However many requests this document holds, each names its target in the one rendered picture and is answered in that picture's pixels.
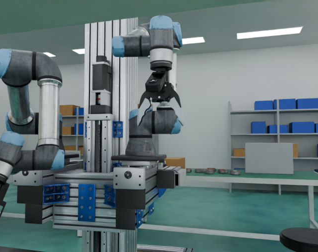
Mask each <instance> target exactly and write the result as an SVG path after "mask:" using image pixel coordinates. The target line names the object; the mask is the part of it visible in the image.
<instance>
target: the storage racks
mask: <svg viewBox="0 0 318 252"><path fill-rule="evenodd" d="M228 112H229V169H232V158H245V156H233V155H232V136H275V143H280V136H286V135H318V133H280V122H279V114H281V113H318V108H309V109H279V99H277V109H274V110H239V111H231V104H230V101H228ZM242 114H275V125H277V133H232V128H231V115H242ZM83 118H84V115H79V107H77V110H76V115H63V116H62V119H76V135H62V137H76V151H78V137H83V135H78V123H79V119H83ZM152 136H157V155H158V154H159V134H152ZM293 159H316V160H318V156H299V157H294V158H293ZM229 188H230V193H231V192H232V191H231V189H232V182H230V183H229ZM279 195H281V185H280V184H279Z"/></svg>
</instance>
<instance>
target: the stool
mask: <svg viewBox="0 0 318 252"><path fill-rule="evenodd" d="M280 242H281V243H282V244H283V245H284V246H285V247H287V248H289V249H291V250H293V251H296V252H318V229H314V228H306V227H292V228H286V229H284V230H282V231H281V232H280Z"/></svg>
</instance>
